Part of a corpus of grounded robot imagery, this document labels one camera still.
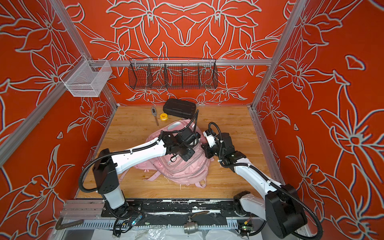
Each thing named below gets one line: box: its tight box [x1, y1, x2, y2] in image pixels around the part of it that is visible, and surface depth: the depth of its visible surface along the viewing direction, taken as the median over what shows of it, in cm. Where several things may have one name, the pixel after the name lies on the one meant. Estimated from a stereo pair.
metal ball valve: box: [184, 210, 210, 235], surface depth 67 cm
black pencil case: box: [163, 98, 197, 119], surface depth 113 cm
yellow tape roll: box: [159, 113, 168, 121], surface depth 112 cm
